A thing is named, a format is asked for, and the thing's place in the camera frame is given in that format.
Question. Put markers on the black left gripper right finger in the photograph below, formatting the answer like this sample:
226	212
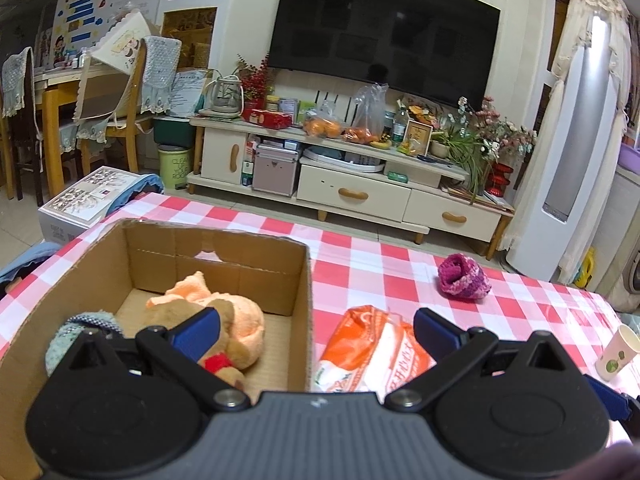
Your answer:
509	409

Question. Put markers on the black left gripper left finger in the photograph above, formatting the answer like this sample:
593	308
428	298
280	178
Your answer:
118	408

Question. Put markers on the grey-green knitted hat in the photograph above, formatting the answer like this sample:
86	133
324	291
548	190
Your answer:
66	335

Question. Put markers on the magenta knitted yarn hat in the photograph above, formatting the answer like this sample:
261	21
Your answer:
459	276

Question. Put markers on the orange plush toy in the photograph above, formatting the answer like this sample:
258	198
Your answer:
242	319

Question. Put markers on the brown teddy bear red shirt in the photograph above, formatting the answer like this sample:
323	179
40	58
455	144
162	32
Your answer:
221	366

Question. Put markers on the paper cup with green print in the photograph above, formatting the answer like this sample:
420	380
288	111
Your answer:
619	352

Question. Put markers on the yellow detergent bottle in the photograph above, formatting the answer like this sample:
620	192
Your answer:
585	272

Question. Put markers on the brown cardboard box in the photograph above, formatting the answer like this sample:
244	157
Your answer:
124	265

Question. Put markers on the orange snack bag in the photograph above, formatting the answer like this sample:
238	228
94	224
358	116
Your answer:
370	351

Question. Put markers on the white standing air conditioner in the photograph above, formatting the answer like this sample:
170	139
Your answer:
566	185

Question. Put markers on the white printed carton box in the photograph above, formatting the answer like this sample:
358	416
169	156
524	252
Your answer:
84	204

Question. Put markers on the red white checkered tablecloth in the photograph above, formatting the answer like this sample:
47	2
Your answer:
347	272

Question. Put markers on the blue cloth item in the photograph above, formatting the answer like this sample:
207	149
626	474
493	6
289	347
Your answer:
147	183

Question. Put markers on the red vase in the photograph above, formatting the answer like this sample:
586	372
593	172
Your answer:
498	179

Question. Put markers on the purple plastic basin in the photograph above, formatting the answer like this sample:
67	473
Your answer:
629	158

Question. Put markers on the green trash bin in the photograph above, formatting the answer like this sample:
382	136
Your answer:
175	164

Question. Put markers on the cream TV stand cabinet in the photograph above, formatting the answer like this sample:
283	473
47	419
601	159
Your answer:
409	195

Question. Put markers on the potted flower plant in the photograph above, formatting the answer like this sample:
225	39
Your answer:
478	139

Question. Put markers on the pink storage box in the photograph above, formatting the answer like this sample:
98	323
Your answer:
275	170

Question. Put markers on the framed picture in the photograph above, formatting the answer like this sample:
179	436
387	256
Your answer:
417	138

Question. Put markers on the wooden dining chair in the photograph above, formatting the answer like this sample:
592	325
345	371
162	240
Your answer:
108	98

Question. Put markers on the clear plastic bag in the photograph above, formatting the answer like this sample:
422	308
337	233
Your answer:
368	123

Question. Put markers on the glass kettle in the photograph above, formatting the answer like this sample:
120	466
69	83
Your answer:
223	98

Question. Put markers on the red gift box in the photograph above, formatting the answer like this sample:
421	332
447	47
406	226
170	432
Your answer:
269	119

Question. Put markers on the wooden dining table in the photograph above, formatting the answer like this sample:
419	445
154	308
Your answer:
56	91

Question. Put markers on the bag of oranges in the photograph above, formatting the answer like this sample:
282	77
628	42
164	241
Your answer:
321	125

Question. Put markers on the red berry branch decoration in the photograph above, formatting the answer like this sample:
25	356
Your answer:
256	80

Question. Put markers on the black flat screen television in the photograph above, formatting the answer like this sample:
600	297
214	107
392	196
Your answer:
441	50

